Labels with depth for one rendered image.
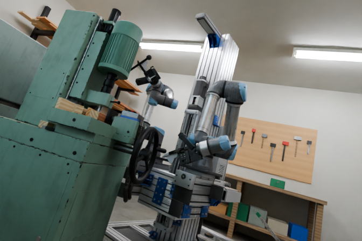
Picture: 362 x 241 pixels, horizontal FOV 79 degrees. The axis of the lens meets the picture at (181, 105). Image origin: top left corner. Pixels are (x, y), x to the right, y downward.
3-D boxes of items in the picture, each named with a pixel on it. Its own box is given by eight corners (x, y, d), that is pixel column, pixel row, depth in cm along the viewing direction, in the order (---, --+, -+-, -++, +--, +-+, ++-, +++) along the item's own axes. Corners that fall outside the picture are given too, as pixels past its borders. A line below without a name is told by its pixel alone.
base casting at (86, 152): (81, 163, 91) (89, 141, 93) (-19, 130, 106) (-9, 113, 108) (126, 167, 133) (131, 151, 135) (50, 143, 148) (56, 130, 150)
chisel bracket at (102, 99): (104, 108, 119) (109, 93, 121) (82, 103, 122) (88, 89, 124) (111, 112, 125) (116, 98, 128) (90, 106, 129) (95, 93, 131)
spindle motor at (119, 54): (118, 70, 118) (137, 20, 125) (91, 64, 122) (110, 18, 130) (132, 83, 134) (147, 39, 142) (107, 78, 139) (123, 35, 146)
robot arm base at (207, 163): (197, 167, 164) (201, 154, 166) (216, 172, 155) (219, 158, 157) (187, 164, 153) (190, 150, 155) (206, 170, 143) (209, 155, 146)
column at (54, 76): (44, 128, 113) (95, 11, 130) (12, 119, 118) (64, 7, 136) (73, 135, 134) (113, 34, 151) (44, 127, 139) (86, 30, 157)
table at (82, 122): (106, 136, 88) (111, 121, 89) (45, 119, 95) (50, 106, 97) (153, 151, 144) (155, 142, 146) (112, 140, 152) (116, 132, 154)
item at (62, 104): (57, 108, 96) (62, 97, 97) (54, 107, 97) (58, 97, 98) (119, 133, 152) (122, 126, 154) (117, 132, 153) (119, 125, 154)
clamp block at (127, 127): (131, 137, 110) (137, 120, 112) (108, 132, 113) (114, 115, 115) (142, 142, 124) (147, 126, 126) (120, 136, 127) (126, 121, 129)
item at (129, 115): (136, 121, 113) (139, 111, 115) (117, 116, 116) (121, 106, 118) (145, 126, 126) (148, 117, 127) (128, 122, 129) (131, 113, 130)
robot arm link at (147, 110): (149, 139, 179) (166, 82, 201) (131, 133, 176) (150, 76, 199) (147, 141, 190) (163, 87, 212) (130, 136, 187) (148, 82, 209)
